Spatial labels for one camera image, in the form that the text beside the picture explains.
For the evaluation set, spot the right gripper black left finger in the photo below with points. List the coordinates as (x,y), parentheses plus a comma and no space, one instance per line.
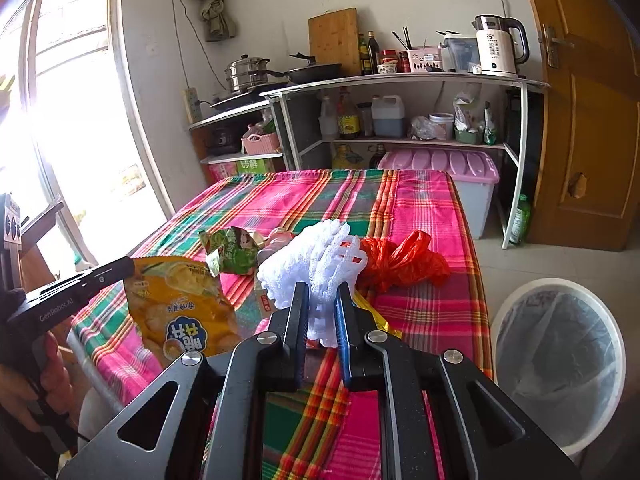
(203,418)

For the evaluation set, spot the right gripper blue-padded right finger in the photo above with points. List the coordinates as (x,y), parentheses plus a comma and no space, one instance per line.
(441,417)

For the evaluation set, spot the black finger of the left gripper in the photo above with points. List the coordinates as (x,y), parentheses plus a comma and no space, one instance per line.
(81,287)

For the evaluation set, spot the yellow chip bag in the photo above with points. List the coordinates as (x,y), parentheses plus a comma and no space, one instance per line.
(179,306)

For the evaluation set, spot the green snack bag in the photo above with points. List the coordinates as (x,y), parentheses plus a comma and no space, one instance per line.
(229,251)

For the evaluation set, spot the red plastic bag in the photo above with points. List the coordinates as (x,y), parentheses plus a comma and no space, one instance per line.
(403,265)

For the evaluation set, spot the white foam fruit net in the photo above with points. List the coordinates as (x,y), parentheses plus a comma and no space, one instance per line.
(323,257)

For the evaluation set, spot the white trash bin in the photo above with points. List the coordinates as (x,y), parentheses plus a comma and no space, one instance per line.
(560,355)

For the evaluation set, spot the green plastic bottle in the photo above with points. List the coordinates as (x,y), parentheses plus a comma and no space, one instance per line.
(521,220)

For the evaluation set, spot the green cardboard box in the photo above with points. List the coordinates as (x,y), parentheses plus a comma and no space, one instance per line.
(255,166)

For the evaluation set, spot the white power strip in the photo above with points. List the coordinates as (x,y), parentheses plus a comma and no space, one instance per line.
(192,104)

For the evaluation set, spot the pink plastic basket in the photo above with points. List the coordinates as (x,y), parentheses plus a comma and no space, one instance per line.
(259,144)

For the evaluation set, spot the wooden door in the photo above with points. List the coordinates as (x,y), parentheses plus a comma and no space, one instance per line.
(587,191)

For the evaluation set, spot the black induction cooker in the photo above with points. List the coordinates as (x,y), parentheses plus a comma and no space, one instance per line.
(250,96)

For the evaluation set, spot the steel steamer pot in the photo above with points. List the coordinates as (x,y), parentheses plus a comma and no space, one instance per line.
(246,72)

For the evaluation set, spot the white plastic tub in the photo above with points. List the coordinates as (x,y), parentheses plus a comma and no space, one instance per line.
(443,126)

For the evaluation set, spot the white metal shelf rack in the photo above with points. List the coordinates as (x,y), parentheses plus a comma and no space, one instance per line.
(306,122)

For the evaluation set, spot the white oil jug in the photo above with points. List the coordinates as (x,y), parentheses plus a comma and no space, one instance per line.
(388,116)

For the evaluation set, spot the black frying pan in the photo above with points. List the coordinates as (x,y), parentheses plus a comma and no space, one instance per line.
(311,72)

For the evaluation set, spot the dark sauce bottle yellow label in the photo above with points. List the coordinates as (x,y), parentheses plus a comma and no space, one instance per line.
(348,117)

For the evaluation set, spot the pink chopstick holder box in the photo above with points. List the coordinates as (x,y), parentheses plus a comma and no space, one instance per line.
(425,60)

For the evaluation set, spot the wooden cutting board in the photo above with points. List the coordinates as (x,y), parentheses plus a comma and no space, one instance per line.
(333,38)

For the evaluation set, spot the clear plastic container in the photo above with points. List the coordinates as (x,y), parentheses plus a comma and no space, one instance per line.
(459,53)

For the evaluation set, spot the white electric kettle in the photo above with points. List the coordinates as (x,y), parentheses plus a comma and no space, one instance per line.
(502,44)

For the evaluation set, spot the dark soy sauce bottle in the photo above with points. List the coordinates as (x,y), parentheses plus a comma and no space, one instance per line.
(373,50)

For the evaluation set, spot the window frame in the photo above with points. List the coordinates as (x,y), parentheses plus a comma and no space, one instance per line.
(66,136)

